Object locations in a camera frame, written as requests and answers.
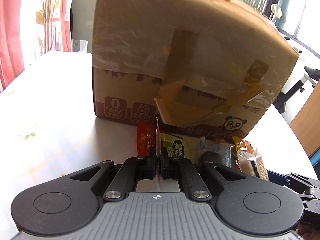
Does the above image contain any red snack packet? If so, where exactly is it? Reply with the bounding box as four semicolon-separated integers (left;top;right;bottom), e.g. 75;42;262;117
136;115;162;190

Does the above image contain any green snack packet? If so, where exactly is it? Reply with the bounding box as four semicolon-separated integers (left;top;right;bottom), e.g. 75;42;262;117
160;133;200;164

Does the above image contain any clear cracker snack packet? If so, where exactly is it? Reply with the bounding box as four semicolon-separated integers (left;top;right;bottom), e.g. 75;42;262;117
232;136;269;181

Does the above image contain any blue white snack packet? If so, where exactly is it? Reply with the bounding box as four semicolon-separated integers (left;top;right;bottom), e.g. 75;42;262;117
198;137;233;167

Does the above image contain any wooden cabinet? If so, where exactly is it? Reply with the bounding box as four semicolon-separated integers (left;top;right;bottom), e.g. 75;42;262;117
290;82;320;158

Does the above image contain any black exercise bike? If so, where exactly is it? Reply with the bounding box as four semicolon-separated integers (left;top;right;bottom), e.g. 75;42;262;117
273;66;320;114

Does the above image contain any large cardboard box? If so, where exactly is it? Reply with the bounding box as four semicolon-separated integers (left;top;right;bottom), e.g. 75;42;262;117
92;0;299;138

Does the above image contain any red patterned curtain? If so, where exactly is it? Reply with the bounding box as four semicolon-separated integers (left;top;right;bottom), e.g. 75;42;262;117
1;0;72;90

